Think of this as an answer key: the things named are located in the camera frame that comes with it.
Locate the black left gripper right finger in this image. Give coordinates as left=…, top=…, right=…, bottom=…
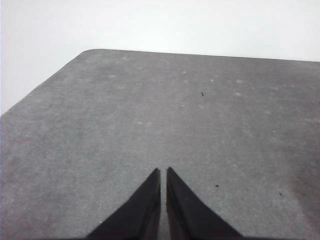
left=165, top=166, right=241, bottom=239

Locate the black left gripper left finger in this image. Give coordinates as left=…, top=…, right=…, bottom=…
left=86, top=167, right=162, bottom=239

